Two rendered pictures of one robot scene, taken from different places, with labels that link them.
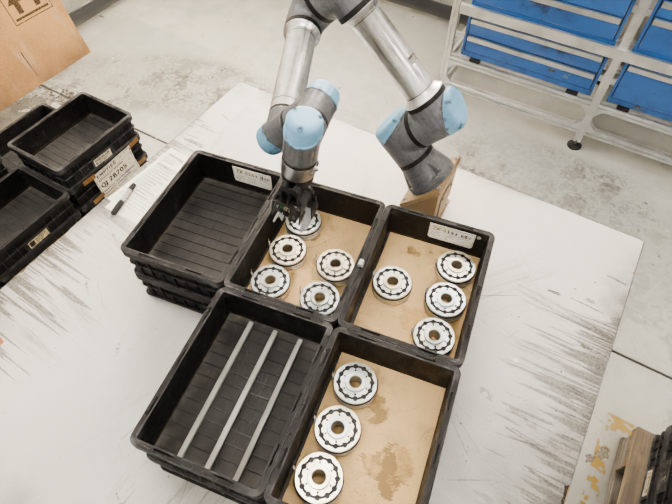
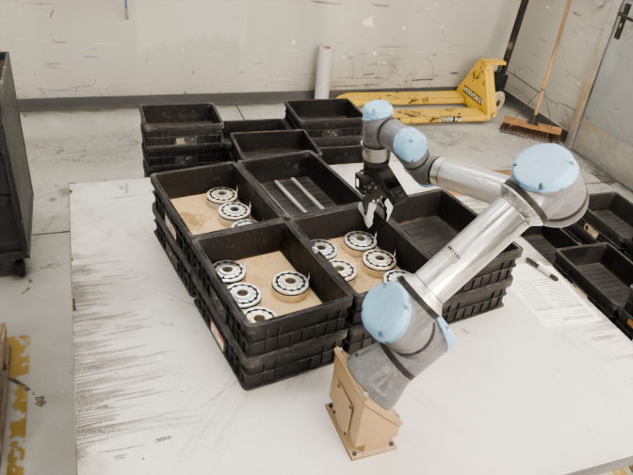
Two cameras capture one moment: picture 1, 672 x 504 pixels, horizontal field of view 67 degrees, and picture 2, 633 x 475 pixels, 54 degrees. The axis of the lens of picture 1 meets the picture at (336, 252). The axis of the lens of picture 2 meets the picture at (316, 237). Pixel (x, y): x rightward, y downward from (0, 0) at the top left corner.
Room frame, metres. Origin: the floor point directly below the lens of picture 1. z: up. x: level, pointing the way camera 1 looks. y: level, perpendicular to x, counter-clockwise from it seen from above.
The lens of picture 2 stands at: (1.58, -1.21, 1.92)
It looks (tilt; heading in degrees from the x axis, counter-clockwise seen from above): 33 degrees down; 127
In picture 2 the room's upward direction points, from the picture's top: 7 degrees clockwise
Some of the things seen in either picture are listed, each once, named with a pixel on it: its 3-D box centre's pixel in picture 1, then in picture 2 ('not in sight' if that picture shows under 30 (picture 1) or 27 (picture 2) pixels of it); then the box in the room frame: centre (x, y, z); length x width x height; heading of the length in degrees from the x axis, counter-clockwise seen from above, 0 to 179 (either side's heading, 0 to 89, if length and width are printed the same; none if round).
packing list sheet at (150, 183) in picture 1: (160, 186); (546, 292); (1.20, 0.60, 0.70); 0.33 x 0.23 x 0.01; 149
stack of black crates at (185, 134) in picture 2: not in sight; (182, 153); (-0.85, 0.75, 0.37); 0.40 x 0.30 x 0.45; 59
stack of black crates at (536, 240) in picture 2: not in sight; (539, 259); (0.93, 1.49, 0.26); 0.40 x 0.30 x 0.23; 149
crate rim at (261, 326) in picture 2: (420, 278); (268, 270); (0.69, -0.21, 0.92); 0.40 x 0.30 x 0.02; 159
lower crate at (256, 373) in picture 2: not in sight; (266, 315); (0.69, -0.21, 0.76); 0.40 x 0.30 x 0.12; 159
